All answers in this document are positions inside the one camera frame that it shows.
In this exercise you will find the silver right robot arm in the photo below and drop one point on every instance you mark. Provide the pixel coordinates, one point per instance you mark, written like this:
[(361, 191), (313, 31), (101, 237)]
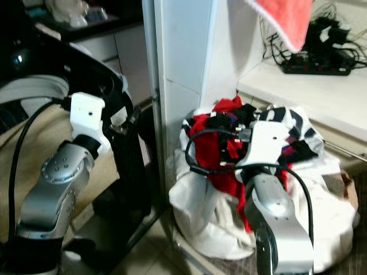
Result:
[(278, 223)]

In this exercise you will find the red garment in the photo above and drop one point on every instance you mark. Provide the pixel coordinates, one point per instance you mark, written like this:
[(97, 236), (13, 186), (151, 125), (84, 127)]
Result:
[(209, 149)]

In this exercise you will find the pink towel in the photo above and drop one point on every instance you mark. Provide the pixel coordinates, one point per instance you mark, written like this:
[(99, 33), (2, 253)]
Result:
[(284, 20)]

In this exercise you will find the white mesh laundry bag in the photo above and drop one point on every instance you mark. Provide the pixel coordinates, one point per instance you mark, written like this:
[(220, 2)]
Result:
[(206, 223)]

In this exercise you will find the black and white striped garment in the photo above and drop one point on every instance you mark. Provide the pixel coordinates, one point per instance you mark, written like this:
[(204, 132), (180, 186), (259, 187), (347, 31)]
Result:
[(304, 129)]

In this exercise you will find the black washing machine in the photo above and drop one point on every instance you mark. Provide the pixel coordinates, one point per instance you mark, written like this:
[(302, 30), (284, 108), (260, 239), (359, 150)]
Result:
[(92, 69)]

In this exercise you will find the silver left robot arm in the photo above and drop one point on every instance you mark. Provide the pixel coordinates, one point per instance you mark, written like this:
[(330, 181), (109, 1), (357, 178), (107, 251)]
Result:
[(54, 177)]

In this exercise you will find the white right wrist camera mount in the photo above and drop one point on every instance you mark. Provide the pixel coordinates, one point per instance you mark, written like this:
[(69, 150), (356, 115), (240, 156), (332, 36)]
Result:
[(266, 143)]

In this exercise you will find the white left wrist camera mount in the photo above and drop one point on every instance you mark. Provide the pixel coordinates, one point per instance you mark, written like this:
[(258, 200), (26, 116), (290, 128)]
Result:
[(89, 114)]

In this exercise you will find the white cabinet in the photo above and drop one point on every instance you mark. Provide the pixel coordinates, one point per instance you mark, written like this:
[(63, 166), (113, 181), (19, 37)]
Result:
[(129, 57)]

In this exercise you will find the beige cloth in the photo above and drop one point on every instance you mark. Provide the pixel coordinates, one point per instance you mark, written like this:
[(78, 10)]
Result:
[(34, 132)]

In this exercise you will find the black power strip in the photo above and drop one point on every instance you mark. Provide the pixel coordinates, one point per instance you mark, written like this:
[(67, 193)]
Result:
[(315, 70)]

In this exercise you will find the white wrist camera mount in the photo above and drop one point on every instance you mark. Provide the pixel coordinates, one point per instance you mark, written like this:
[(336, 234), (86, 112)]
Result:
[(89, 114), (266, 143)]

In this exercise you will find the white plush item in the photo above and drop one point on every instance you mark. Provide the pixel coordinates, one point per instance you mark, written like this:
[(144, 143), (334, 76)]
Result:
[(69, 12)]

